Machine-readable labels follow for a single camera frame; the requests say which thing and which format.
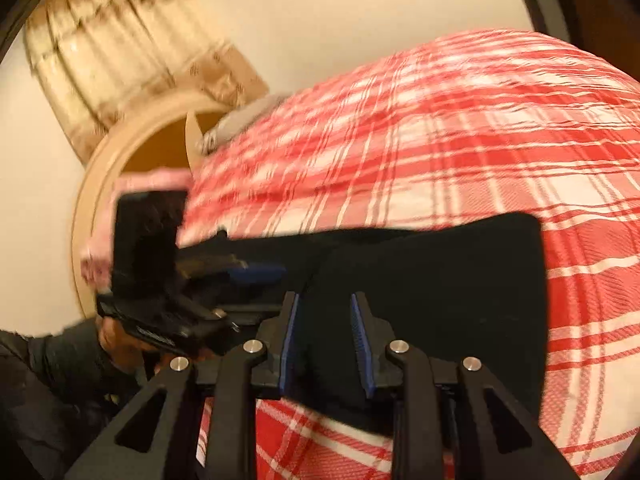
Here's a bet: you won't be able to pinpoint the person's left hand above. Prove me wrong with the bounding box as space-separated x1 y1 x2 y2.
99 317 167 377

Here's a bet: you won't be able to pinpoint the cream wooden headboard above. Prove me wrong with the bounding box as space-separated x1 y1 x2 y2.
70 87 242 319

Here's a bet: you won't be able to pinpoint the beige floral curtain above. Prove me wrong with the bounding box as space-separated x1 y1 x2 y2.
24 0 271 164

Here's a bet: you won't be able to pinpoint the pink floral pillow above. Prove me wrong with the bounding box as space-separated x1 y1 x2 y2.
79 169 194 287

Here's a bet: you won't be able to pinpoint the black pants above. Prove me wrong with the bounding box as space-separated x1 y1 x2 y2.
176 212 549 437

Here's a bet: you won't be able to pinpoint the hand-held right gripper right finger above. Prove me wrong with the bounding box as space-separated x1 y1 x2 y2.
349 291 581 480

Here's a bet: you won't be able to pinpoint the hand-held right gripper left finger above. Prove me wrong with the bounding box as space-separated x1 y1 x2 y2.
65 291 301 480

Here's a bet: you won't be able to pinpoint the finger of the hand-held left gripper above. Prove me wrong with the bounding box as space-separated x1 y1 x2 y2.
175 229 289 292
212 302 283 333

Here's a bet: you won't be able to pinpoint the red plaid bed blanket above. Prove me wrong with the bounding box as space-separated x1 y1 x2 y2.
176 29 640 480

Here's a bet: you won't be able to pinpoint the grey striped pillow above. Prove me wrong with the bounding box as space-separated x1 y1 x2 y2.
197 92 292 157

